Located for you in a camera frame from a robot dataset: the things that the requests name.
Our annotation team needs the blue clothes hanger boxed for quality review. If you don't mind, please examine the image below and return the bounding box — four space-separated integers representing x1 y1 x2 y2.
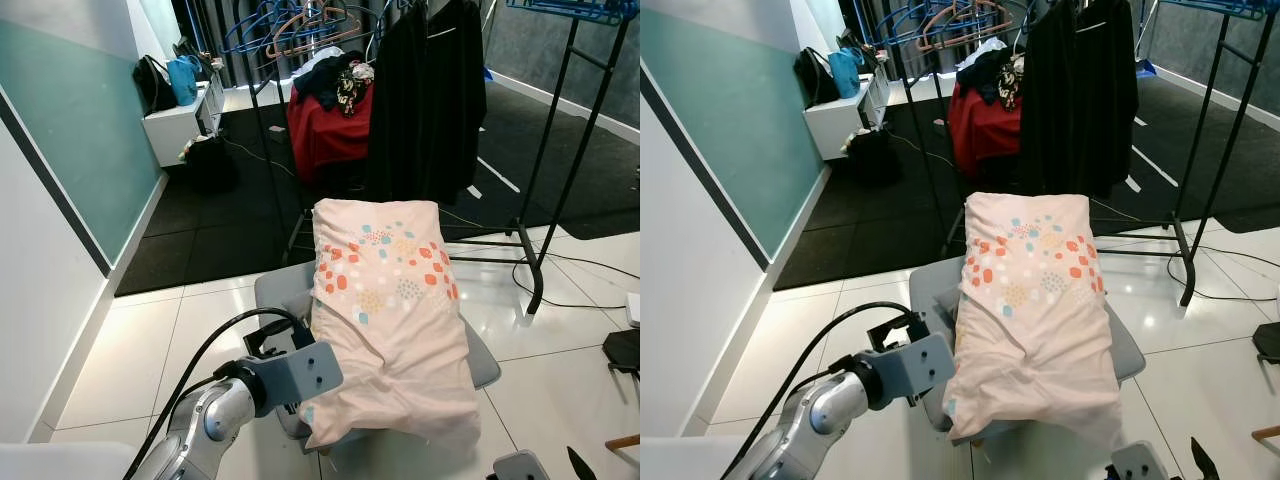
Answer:
872 0 976 49
220 0 331 56

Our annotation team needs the black floor bag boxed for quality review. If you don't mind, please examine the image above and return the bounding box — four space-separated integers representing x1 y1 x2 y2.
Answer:
185 135 239 196
845 128 901 187

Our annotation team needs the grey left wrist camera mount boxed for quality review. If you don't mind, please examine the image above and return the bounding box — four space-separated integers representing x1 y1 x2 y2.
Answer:
262 340 344 407
880 335 956 406

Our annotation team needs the dark pile of clothes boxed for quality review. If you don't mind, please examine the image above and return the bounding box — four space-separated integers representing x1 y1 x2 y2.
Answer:
955 38 1027 109
292 48 376 116

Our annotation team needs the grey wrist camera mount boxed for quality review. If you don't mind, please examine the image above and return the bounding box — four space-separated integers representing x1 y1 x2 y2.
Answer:
1110 440 1169 480
492 450 549 480
880 335 956 406
262 340 344 407

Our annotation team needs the blue drying rack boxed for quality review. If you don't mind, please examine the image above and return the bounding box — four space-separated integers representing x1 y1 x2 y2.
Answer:
1160 0 1280 22
505 0 641 27

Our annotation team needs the pink patterned pillow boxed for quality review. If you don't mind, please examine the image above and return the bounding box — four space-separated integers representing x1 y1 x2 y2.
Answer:
300 198 483 451
942 192 1127 451

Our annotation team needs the black metal clothes rack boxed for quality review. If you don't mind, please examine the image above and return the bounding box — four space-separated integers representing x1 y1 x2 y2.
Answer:
880 0 1280 308
245 0 641 317

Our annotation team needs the white low cabinet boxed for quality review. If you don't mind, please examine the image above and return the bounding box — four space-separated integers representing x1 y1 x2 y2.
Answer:
142 75 227 168
803 70 891 161

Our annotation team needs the red cloth bundle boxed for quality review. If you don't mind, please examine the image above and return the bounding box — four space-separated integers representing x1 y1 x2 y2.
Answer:
948 82 1026 181
287 85 376 187

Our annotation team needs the thin black floor cable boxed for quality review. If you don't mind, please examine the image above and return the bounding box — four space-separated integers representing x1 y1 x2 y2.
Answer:
510 250 641 311
1165 245 1280 303

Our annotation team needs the black hanging coat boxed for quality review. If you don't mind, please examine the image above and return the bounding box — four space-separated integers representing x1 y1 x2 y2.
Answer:
1020 0 1139 201
365 0 488 207

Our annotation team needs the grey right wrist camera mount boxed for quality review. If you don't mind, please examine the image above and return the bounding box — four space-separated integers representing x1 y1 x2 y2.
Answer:
1110 440 1169 480
492 450 549 480

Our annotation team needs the black handbag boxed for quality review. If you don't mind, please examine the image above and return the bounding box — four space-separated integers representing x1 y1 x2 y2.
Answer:
794 47 839 108
133 55 179 114

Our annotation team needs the pink clothes hanger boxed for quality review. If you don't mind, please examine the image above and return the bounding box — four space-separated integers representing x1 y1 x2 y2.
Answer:
265 2 366 61
918 0 1016 53

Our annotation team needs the blue bag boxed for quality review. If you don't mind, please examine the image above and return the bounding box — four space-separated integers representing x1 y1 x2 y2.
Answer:
828 48 863 99
166 55 202 106

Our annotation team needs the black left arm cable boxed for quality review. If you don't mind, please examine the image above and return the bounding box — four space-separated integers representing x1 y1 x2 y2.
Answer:
125 307 303 480
720 300 916 480

